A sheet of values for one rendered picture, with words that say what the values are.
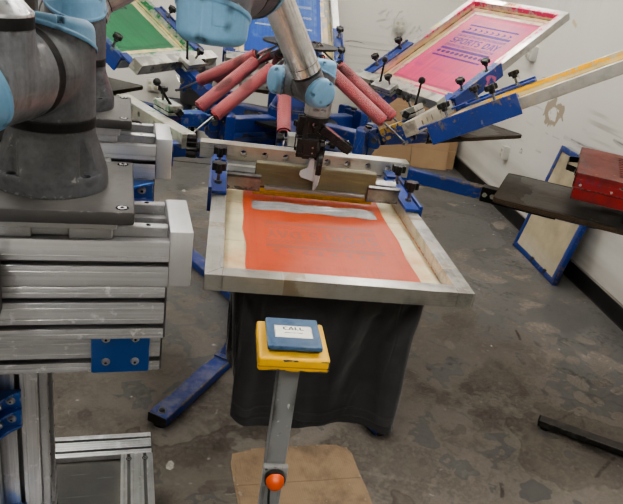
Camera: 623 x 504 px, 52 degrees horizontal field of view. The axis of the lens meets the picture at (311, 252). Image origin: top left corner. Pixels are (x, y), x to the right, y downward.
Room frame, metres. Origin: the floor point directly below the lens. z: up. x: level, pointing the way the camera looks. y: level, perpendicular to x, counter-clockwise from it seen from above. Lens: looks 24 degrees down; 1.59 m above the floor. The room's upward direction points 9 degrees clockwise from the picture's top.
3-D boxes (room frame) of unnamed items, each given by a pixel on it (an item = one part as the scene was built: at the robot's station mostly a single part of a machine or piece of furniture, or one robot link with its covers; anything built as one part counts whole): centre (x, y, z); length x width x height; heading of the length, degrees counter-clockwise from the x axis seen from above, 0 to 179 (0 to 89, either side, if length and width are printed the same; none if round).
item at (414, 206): (1.89, -0.25, 0.97); 0.30 x 0.05 x 0.07; 10
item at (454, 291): (1.61, -0.01, 0.97); 0.79 x 0.58 x 0.04; 10
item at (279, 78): (1.74, 0.12, 1.30); 0.11 x 0.11 x 0.08; 33
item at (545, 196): (2.41, -0.46, 0.91); 1.34 x 0.40 x 0.08; 70
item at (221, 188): (1.80, 0.30, 0.97); 0.30 x 0.05 x 0.07; 10
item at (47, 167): (0.86, 0.38, 1.31); 0.15 x 0.15 x 0.10
